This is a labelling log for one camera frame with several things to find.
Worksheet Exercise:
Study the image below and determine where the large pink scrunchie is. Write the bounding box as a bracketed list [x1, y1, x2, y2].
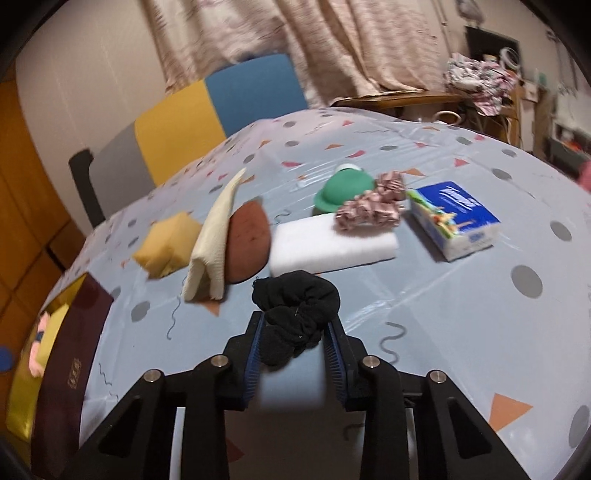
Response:
[335, 191, 406, 232]

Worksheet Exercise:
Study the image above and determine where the black scrunchie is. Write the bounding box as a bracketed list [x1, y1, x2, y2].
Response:
[252, 271, 341, 367]

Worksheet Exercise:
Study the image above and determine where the green soft bottle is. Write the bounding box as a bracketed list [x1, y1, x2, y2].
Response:
[314, 163, 377, 214]

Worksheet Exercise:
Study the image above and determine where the pile of clothes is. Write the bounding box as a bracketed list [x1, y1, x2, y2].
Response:
[445, 52, 520, 116]

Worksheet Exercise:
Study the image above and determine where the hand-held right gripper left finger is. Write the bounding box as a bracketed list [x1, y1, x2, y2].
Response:
[69, 311, 267, 480]

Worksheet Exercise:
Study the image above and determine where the black monitor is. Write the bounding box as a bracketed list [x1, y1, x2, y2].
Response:
[464, 25, 520, 70]

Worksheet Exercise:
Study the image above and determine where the patterned plastic tablecloth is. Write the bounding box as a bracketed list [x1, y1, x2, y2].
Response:
[41, 107, 591, 480]

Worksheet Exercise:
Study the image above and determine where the white foam block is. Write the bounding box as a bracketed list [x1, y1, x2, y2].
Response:
[269, 216, 399, 278]

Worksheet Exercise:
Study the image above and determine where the dark maroon box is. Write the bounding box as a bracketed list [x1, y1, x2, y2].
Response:
[4, 272, 115, 479]

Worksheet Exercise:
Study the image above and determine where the yellow sponge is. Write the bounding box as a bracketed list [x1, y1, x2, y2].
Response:
[132, 212, 204, 279]

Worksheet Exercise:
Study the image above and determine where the small pink scrunchie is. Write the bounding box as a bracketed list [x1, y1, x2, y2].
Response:
[375, 171, 407, 202]

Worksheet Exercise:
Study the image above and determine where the cream folded cloth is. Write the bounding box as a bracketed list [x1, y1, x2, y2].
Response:
[182, 168, 247, 304]

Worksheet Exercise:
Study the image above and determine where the pink patterned curtain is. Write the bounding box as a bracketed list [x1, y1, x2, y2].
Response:
[141, 0, 446, 109]

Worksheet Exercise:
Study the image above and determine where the brown oval sponge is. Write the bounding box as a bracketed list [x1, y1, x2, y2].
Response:
[224, 198, 271, 301]

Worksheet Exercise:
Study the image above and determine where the wooden wardrobe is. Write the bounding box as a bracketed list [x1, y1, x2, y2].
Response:
[0, 78, 86, 342]

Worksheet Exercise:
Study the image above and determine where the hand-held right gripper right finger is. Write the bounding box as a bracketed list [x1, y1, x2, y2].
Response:
[323, 316, 522, 480]

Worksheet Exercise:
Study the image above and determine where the blue tissue pack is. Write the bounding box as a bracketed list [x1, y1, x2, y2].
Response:
[406, 181, 502, 263]

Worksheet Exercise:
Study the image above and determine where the grey yellow blue chair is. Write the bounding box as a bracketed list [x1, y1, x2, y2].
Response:
[69, 53, 309, 228]

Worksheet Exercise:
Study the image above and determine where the wooden side table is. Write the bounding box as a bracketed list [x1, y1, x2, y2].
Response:
[332, 91, 467, 121]

